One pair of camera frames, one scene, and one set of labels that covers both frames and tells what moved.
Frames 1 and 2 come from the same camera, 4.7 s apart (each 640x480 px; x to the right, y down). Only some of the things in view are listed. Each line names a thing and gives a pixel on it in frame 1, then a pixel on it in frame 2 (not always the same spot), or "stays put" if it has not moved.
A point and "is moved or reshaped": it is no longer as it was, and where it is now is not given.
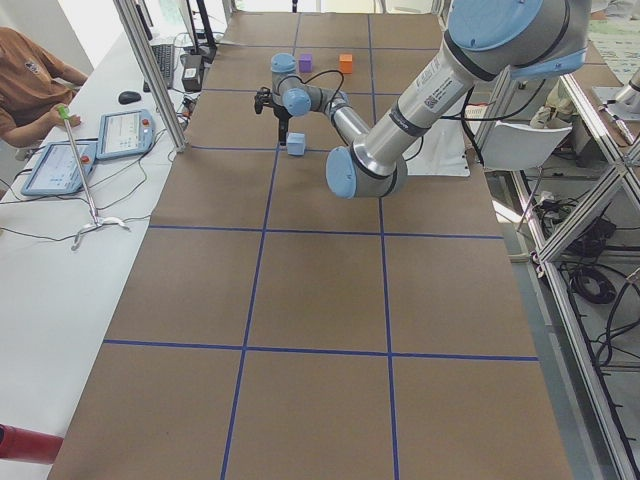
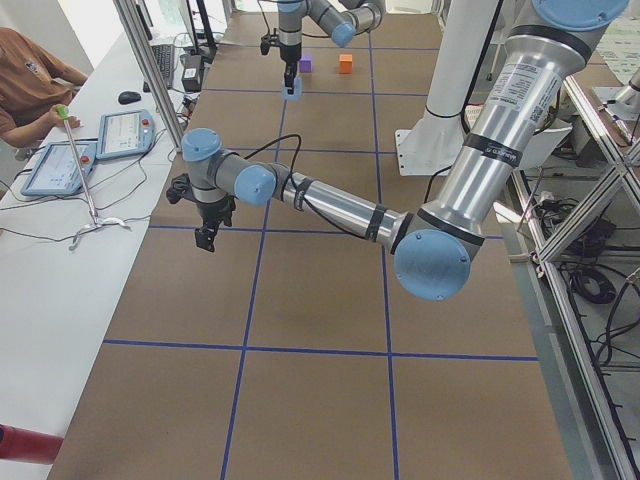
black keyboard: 165,56 stays put
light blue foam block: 296,144 is moved or reshaped
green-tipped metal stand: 96,222 stays put
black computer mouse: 127,97 stays put
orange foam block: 346,63 stays put
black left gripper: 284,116 to 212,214
